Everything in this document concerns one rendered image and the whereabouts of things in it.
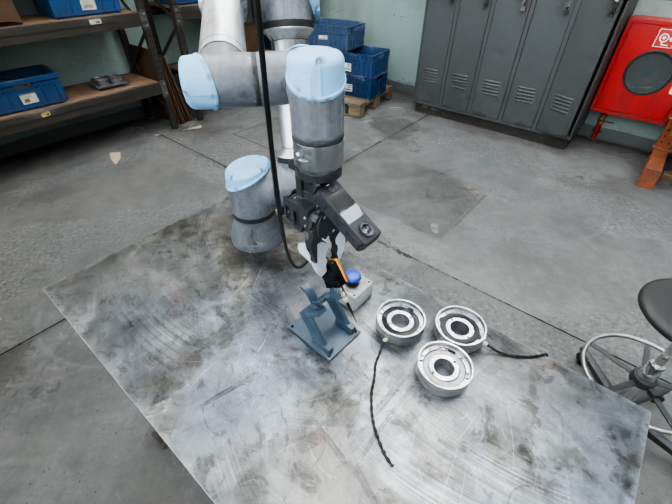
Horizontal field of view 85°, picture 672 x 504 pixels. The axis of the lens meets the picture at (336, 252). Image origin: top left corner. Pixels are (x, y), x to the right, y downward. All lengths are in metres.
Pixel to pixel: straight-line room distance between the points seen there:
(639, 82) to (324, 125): 3.71
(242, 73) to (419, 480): 0.67
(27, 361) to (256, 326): 1.52
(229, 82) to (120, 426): 1.48
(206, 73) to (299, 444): 0.60
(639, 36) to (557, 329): 2.62
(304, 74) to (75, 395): 1.73
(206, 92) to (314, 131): 0.17
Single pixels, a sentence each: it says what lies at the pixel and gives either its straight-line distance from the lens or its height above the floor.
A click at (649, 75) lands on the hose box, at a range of 4.08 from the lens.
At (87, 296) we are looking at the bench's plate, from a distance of 1.08.
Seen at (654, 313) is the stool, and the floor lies 0.62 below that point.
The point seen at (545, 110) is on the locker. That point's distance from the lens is 3.94.
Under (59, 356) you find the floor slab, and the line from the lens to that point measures 2.16.
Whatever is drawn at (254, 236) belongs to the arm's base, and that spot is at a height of 0.84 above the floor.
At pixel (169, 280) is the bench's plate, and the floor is 0.80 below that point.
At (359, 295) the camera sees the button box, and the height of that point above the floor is 0.84.
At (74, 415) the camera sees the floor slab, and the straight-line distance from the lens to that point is 1.93.
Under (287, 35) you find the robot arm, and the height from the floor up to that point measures 1.30.
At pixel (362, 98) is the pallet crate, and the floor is 0.14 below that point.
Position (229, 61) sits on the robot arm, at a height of 1.33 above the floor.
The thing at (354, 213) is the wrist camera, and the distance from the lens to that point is 0.56.
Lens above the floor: 1.46
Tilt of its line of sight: 40 degrees down
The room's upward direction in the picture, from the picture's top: straight up
